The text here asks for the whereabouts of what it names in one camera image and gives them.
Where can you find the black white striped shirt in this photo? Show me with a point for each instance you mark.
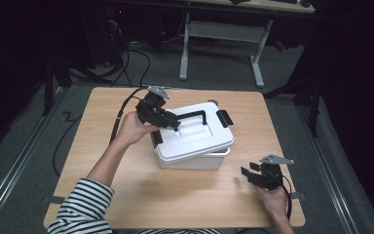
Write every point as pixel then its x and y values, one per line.
pixel 84 211

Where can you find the dark computer tower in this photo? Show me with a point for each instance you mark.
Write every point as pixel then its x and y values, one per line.
pixel 104 35

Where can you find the grey round table grommet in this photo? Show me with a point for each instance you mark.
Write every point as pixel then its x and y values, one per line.
pixel 213 101

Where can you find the person's left hand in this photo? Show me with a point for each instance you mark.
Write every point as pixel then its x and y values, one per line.
pixel 131 130

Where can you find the small red object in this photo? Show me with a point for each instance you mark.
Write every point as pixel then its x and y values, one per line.
pixel 280 46

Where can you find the white-legged wooden desk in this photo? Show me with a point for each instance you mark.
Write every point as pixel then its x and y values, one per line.
pixel 227 31

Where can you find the grey tape strip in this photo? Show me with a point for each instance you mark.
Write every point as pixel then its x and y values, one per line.
pixel 298 196
pixel 55 200

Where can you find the person's right hand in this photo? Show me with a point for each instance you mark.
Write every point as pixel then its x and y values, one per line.
pixel 276 201

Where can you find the white plastic storage box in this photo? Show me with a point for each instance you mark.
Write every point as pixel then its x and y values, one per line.
pixel 191 162

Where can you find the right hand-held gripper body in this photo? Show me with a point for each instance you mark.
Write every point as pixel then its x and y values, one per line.
pixel 272 175

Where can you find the black metal stand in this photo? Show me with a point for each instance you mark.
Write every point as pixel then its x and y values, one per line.
pixel 48 84
pixel 313 107

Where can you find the metal floor rail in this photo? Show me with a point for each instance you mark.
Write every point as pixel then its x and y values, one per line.
pixel 16 162
pixel 328 175

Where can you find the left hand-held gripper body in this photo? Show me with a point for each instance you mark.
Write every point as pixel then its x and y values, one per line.
pixel 151 109

